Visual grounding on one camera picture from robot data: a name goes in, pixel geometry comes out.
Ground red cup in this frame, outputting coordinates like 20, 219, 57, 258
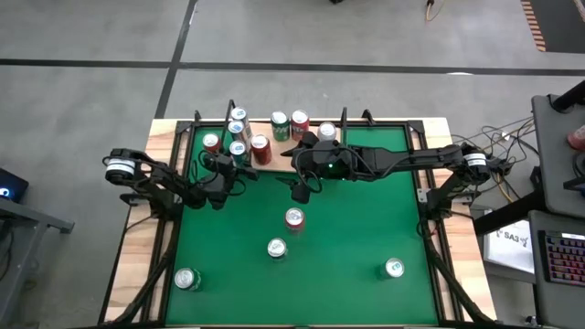
566, 123, 585, 152

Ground black diagonal desk strut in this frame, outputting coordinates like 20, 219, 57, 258
473, 189, 549, 237

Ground black device with blue light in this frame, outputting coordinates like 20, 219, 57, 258
0, 167, 29, 205

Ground red Fanta can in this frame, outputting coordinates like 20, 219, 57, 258
283, 207, 306, 234
201, 132, 223, 154
291, 109, 311, 142

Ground wooden shelf with black frame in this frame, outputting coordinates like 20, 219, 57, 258
220, 99, 349, 174

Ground red can with black label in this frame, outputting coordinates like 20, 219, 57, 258
250, 133, 274, 166

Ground grey desk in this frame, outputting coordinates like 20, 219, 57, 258
531, 93, 585, 218
527, 208, 585, 329

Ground green table mat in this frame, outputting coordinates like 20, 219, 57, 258
165, 126, 439, 326

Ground white and red Spindrift can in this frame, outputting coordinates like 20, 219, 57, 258
317, 121, 338, 143

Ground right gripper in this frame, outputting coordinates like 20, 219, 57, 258
275, 131, 356, 205

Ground grey metal cart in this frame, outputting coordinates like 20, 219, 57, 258
0, 196, 76, 329

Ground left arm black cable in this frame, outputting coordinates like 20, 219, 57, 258
190, 149, 248, 197

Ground tangled floor cables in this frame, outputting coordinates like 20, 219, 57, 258
470, 116, 540, 205

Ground black orange-striped floor mat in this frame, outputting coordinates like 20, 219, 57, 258
519, 0, 585, 53

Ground white SA3 sign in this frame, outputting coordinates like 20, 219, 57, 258
483, 218, 536, 275

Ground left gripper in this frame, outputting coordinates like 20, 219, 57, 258
194, 153, 260, 210

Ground backlit black keyboard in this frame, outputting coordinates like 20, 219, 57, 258
537, 229, 585, 288

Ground black power strip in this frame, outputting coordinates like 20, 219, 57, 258
486, 155, 513, 177

